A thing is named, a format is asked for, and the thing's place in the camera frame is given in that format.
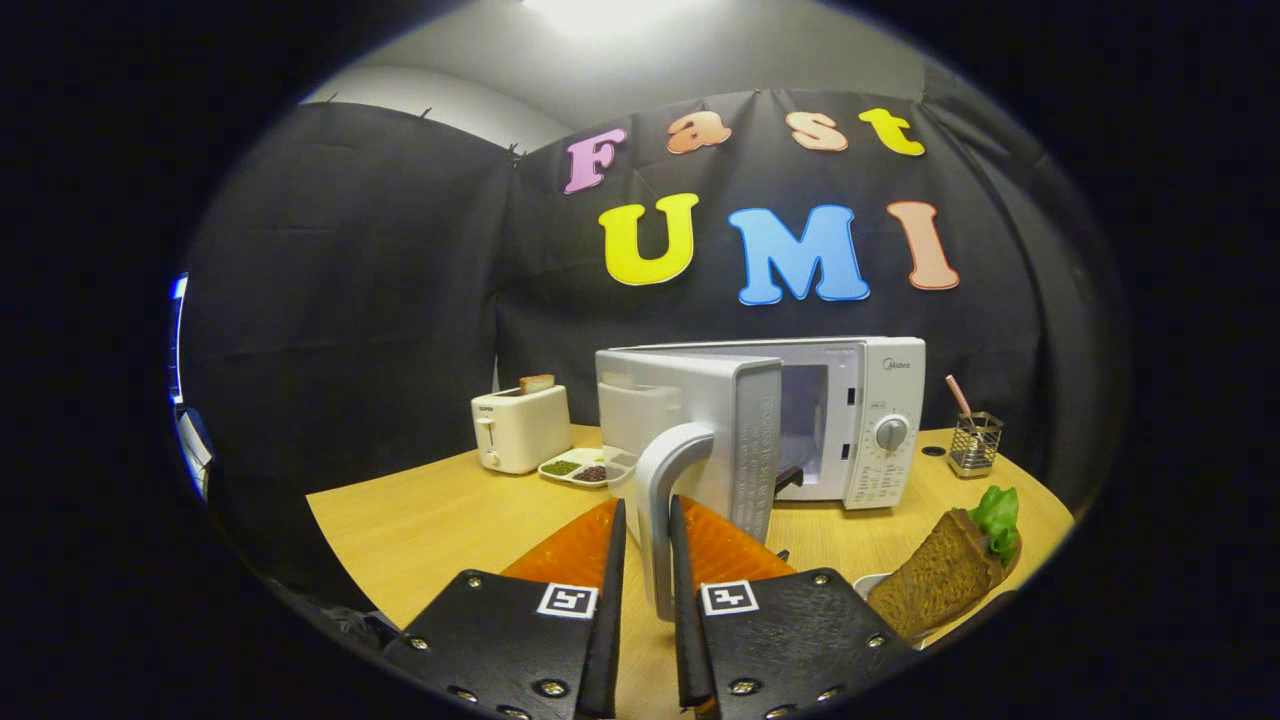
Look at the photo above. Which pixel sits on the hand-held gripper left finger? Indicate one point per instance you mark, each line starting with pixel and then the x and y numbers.
pixel 610 640

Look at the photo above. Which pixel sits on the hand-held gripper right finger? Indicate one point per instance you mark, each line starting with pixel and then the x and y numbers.
pixel 686 640

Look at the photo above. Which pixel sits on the white microwave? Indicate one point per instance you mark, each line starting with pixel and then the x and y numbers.
pixel 700 400

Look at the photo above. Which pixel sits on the brown bread lettuce sandwich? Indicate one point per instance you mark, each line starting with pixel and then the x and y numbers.
pixel 940 580

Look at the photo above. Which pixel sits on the white divided bean dish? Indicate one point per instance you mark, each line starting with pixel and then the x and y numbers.
pixel 575 468

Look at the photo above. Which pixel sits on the white rectangular plate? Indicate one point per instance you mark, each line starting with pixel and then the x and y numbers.
pixel 868 584

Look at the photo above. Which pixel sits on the white toaster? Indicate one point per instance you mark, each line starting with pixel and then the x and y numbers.
pixel 525 430

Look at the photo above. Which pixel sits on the toast slice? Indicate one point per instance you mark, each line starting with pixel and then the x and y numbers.
pixel 537 383

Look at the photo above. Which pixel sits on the metal mesh utensil holder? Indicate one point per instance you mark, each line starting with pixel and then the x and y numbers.
pixel 975 445

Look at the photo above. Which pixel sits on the pink striped straw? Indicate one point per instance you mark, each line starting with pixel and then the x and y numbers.
pixel 958 394

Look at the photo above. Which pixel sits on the black backdrop cloth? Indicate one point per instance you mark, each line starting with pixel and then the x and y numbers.
pixel 350 300

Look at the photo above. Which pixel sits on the ceiling light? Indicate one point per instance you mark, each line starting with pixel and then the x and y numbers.
pixel 605 12

